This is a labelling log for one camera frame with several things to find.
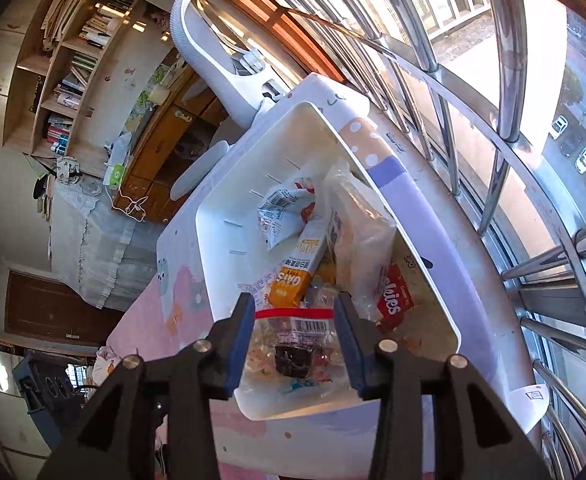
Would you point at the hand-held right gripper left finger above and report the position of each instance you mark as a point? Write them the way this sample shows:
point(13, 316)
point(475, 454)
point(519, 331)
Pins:
point(240, 345)

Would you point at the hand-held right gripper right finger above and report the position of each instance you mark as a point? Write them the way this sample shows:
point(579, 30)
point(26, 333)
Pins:
point(350, 345)

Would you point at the clear packet with red strip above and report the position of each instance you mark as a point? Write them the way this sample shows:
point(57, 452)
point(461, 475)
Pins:
point(298, 355)

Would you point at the red white cookie packet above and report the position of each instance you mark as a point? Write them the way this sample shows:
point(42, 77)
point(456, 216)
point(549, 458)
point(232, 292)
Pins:
point(395, 300)

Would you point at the orange snack bar packet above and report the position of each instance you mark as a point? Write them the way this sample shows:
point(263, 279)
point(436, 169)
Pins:
point(293, 280)

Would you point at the large clear rice cake packet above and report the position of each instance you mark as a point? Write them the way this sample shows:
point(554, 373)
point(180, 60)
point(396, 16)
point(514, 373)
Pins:
point(363, 230)

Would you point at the silver white snack packet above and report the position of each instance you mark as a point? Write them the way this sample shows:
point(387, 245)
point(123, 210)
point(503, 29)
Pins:
point(278, 210)

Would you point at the white plastic storage bin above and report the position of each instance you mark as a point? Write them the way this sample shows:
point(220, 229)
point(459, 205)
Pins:
point(273, 155)

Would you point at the white plastic bag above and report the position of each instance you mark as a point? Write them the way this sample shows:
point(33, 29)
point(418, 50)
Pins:
point(105, 365)

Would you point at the white lace cover cloth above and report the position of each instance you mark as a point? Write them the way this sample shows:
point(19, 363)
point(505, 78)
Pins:
point(103, 260)

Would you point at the white paper label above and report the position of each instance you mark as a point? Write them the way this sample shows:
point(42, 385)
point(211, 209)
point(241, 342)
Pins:
point(530, 405)

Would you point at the brown wooden door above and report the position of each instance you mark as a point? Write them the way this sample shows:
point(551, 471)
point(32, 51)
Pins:
point(53, 305)

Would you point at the wooden desk with drawers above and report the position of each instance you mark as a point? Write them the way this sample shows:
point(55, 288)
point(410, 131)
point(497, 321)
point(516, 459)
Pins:
point(158, 160)

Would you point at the grey bag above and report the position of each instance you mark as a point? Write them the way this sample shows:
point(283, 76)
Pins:
point(193, 145)

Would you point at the green white tissue pack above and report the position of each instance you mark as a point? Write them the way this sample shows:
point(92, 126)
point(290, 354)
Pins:
point(114, 176)

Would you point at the dark box with round holes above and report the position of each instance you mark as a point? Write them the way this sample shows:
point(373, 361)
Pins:
point(38, 410)

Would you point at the white patterned pouch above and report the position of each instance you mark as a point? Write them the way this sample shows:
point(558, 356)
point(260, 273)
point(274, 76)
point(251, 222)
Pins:
point(68, 169)

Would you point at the printed desk mat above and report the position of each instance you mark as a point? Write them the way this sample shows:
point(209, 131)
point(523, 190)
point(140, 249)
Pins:
point(153, 100)

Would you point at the row of books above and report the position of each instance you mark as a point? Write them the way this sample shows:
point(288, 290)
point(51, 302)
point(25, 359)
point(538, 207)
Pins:
point(105, 17)
point(75, 82)
point(60, 135)

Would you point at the grey office chair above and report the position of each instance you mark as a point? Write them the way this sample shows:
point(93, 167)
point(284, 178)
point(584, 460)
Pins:
point(208, 60)

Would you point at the white car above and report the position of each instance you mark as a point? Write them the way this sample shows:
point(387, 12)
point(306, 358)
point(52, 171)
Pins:
point(584, 159)
point(558, 127)

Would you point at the wooden bookshelf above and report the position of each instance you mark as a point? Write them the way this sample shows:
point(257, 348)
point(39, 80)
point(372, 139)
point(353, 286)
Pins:
point(123, 70)

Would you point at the metal window grille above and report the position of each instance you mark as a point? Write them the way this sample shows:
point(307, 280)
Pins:
point(510, 60)

